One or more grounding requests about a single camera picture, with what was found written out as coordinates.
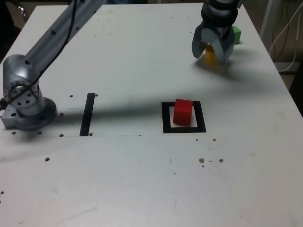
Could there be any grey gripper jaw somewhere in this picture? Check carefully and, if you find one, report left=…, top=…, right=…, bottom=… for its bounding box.
left=200, top=25, right=235, bottom=65
left=191, top=22, right=207, bottom=60

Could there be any yellow cube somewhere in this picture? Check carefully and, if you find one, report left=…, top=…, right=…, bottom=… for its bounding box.
left=204, top=44, right=217, bottom=65

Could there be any red cube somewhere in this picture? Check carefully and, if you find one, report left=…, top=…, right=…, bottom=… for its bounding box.
left=173, top=98, right=194, bottom=125

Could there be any black tape square outline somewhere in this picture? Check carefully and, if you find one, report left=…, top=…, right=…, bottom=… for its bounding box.
left=161, top=101, right=207, bottom=134

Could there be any green cube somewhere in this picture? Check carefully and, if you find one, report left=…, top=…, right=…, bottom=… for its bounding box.
left=232, top=25, right=242, bottom=45

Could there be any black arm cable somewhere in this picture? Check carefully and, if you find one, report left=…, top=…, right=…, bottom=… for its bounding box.
left=0, top=0, right=79, bottom=112

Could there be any black tape strip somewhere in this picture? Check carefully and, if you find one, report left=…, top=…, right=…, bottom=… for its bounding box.
left=79, top=93, right=96, bottom=137

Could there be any white post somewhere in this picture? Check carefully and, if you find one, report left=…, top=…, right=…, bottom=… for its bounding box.
left=259, top=0, right=280, bottom=36

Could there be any metal chair frame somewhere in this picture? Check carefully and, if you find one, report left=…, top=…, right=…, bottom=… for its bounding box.
left=17, top=4, right=30, bottom=24

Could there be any white cable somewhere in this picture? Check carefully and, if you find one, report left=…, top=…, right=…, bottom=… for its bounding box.
left=279, top=14, right=303, bottom=73
left=269, top=4, right=303, bottom=62

